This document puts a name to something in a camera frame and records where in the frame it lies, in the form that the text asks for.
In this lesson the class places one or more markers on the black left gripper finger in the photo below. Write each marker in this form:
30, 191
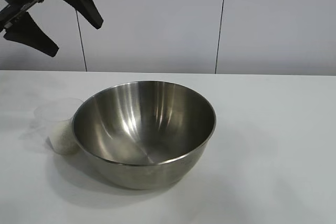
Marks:
30, 35
84, 6

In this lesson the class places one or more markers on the translucent plastic measuring cup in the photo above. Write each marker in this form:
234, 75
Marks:
57, 111

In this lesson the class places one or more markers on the white rice grains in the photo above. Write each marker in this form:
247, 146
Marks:
63, 140

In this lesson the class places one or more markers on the stainless steel mixing bowl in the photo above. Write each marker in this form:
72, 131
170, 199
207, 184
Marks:
147, 174

